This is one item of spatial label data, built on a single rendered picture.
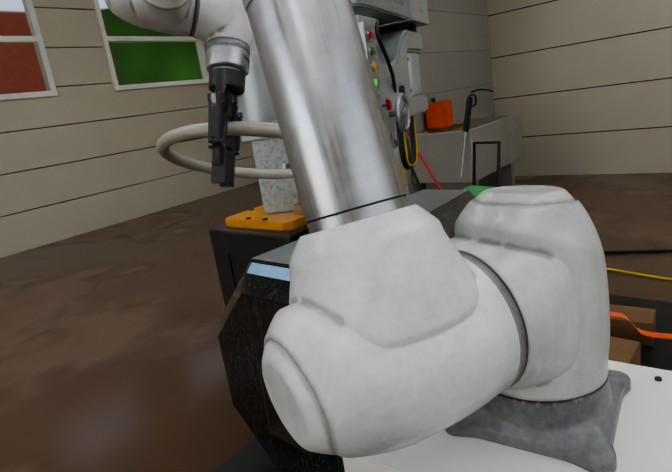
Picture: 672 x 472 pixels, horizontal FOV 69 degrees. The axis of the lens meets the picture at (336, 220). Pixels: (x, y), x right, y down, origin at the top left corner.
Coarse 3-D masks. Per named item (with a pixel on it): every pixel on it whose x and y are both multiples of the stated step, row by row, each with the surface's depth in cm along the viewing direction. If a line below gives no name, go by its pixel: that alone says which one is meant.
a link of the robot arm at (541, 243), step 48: (528, 192) 52; (480, 240) 51; (528, 240) 48; (576, 240) 49; (528, 288) 47; (576, 288) 49; (528, 336) 46; (576, 336) 49; (528, 384) 50; (576, 384) 51
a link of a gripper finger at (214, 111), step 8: (208, 96) 97; (216, 96) 96; (208, 104) 97; (216, 104) 97; (208, 112) 97; (216, 112) 97; (208, 120) 97; (216, 120) 97; (208, 128) 97; (216, 128) 97; (208, 136) 97
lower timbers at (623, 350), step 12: (624, 312) 231; (636, 312) 229; (648, 312) 228; (612, 324) 228; (624, 324) 225; (636, 324) 222; (648, 324) 219; (612, 336) 209; (624, 336) 226; (636, 336) 223; (612, 348) 200; (624, 348) 199; (636, 348) 198; (612, 360) 192; (624, 360) 191; (636, 360) 198
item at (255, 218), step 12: (240, 216) 252; (252, 216) 248; (264, 216) 244; (276, 216) 240; (288, 216) 236; (300, 216) 232; (252, 228) 239; (264, 228) 233; (276, 228) 228; (288, 228) 225
